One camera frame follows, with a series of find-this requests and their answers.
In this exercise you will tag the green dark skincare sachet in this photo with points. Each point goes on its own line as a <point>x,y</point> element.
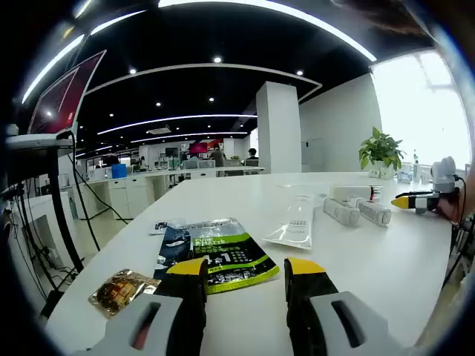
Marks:
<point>222,256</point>

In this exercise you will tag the blue storage bin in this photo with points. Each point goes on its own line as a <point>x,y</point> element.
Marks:
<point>118,170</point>

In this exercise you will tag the gold foil skincare sachet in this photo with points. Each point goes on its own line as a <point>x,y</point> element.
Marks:
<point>122,291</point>

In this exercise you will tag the white laptop red screen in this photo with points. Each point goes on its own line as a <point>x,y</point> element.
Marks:
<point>63,96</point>

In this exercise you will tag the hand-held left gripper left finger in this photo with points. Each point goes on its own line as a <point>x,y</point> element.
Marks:
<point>170,326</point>

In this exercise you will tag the long white office counter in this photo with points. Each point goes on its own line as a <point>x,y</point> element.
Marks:
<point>137,189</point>

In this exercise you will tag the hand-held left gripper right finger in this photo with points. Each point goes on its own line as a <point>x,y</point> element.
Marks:
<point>319,322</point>

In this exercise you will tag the small silver skincare sachet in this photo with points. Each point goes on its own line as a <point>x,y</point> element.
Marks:
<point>159,227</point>

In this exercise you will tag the small white skincare bottle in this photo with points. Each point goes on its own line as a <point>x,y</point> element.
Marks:
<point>341,212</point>
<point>375,213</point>

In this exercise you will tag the green potted plant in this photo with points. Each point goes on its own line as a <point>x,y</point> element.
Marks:
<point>382,148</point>

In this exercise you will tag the white square pillar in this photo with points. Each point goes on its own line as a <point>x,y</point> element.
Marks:
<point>278,130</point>

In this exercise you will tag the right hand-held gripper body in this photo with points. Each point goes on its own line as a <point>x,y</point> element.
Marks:
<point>445,181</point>

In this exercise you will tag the ceiling air conditioner panel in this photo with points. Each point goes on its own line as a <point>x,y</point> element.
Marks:
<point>159,130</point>

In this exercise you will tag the white cabinet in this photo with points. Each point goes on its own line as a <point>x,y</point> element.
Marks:
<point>41,222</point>

